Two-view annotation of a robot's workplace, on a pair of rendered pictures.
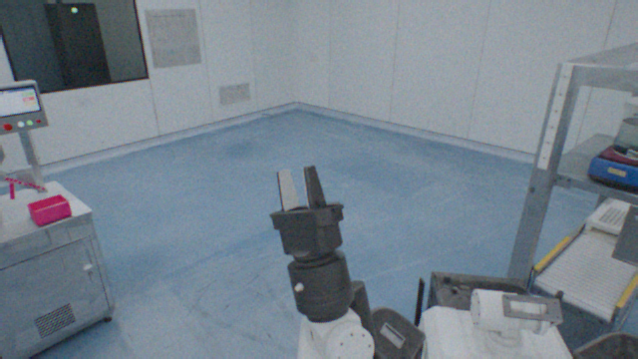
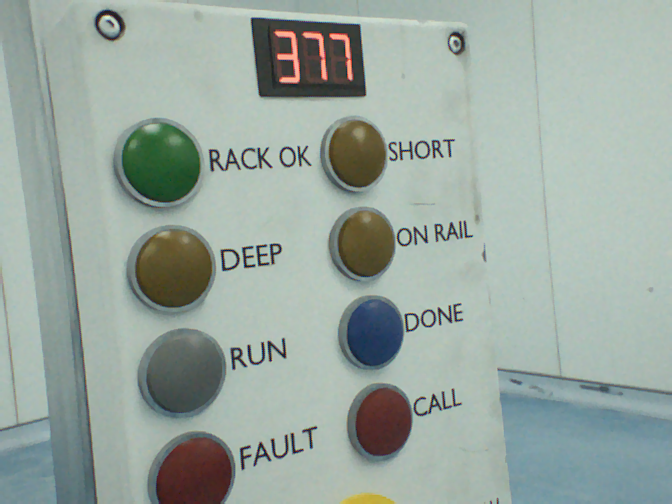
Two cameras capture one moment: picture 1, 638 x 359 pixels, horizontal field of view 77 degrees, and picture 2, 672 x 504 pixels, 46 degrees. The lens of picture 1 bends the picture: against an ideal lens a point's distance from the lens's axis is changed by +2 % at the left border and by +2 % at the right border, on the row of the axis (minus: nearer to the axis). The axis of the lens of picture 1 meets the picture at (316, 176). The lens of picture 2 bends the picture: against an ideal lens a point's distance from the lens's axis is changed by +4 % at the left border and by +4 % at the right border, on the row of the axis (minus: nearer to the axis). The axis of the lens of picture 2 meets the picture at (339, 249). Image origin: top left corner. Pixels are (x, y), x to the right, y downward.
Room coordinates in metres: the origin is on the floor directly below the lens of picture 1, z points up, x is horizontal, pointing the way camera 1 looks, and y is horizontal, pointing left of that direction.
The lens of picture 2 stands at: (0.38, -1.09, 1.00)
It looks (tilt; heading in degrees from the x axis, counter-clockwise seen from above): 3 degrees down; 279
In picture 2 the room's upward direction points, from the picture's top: 6 degrees counter-clockwise
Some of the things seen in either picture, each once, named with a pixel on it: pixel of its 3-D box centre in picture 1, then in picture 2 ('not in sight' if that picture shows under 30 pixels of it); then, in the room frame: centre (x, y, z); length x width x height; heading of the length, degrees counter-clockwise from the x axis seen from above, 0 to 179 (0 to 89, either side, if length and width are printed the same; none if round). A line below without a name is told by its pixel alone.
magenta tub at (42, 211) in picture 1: (50, 209); not in sight; (1.79, 1.36, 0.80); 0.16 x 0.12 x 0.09; 138
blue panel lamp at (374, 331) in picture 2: not in sight; (374, 332); (0.41, -1.39, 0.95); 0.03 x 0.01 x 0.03; 41
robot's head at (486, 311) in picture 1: (504, 316); not in sight; (0.54, -0.33, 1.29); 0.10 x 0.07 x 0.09; 82
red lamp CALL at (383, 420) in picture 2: not in sight; (383, 421); (0.41, -1.39, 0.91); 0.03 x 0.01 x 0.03; 41
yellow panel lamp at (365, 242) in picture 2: not in sight; (366, 243); (0.41, -1.39, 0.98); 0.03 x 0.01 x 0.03; 41
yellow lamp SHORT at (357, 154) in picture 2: not in sight; (357, 153); (0.41, -1.39, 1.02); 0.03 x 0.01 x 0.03; 41
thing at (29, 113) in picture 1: (27, 142); not in sight; (2.07, 1.57, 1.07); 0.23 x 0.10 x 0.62; 138
